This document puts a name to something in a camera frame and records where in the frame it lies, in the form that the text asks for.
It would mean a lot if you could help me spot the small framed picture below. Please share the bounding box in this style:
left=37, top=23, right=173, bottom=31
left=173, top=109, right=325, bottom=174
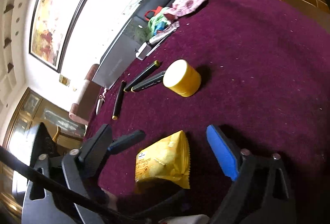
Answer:
left=59, top=74, right=71, bottom=87

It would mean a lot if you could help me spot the yellow wooden chair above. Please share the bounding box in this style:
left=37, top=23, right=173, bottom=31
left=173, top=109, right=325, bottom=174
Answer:
left=52, top=126, right=83, bottom=149

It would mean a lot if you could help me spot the yellow round container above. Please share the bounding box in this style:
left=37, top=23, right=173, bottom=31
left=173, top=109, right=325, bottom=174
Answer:
left=163, top=59, right=201, bottom=97

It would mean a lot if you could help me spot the yellow capped black marker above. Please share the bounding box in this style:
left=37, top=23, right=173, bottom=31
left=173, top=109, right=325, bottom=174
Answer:
left=112, top=81, right=126, bottom=120

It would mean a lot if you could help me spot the white key fob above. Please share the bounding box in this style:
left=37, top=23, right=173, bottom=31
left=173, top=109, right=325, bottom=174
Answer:
left=96, top=95, right=105, bottom=115

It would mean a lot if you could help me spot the framed wall painting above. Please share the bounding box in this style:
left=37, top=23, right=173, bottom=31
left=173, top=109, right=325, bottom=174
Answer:
left=28, top=0, right=87, bottom=73

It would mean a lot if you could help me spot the maroon bed blanket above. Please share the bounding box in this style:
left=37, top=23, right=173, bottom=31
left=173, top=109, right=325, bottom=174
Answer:
left=87, top=0, right=329, bottom=205

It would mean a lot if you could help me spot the green cloth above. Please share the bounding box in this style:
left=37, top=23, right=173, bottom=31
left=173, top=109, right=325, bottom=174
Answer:
left=148, top=13, right=171, bottom=37

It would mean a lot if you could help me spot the yellow snack packet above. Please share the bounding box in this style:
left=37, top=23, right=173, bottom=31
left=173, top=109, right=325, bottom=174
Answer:
left=135, top=130, right=191, bottom=189

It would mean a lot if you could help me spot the white plastic bottle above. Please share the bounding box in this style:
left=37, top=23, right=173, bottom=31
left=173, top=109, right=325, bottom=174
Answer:
left=159, top=215, right=210, bottom=224

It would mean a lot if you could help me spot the clear plastic packet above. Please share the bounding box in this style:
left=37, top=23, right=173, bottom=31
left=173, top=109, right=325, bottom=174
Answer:
left=147, top=21, right=180, bottom=46

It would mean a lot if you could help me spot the brown upholstered chair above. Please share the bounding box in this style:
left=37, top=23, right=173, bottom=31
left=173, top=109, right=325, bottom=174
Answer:
left=68, top=64, right=101, bottom=126

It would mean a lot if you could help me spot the purple capped black marker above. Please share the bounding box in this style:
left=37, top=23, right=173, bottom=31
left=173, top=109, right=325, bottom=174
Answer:
left=107, top=130, right=146, bottom=155

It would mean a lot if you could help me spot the white power adapter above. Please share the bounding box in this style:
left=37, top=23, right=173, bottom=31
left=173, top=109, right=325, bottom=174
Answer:
left=135, top=42, right=154, bottom=61

